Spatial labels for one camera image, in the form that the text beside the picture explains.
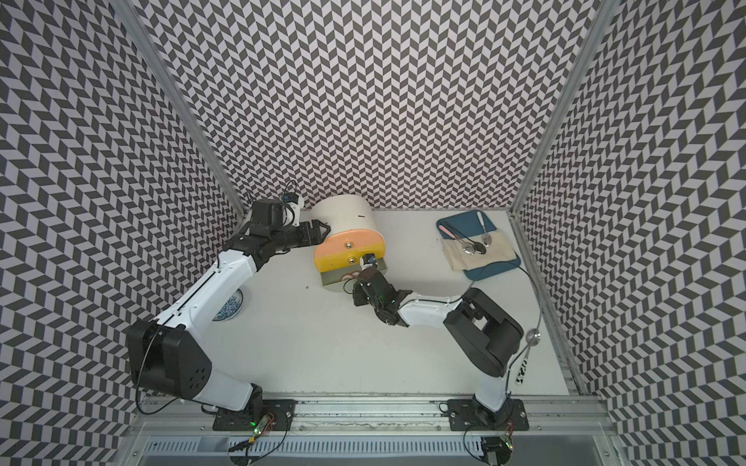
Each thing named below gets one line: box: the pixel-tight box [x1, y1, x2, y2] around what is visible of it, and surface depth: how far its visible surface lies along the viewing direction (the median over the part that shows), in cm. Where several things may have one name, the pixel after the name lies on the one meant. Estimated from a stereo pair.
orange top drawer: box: [313, 229, 385, 258], surface depth 84 cm
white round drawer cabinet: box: [310, 194, 387, 293], surface depth 88 cm
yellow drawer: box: [313, 242, 386, 273], surface depth 90 cm
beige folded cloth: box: [441, 229, 518, 271], surface depth 107 cm
